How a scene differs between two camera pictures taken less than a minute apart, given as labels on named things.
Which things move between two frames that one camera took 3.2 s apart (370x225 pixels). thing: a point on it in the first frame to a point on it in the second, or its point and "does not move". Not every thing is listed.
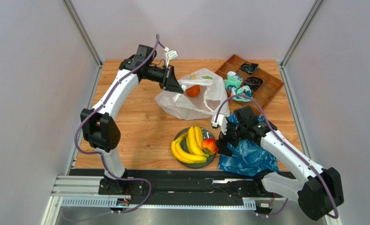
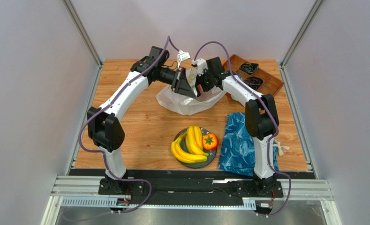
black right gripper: (228, 137) to (201, 81)
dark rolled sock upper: (249, 68) does not move
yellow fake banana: (199, 136) does not move
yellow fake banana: (192, 143) does not move
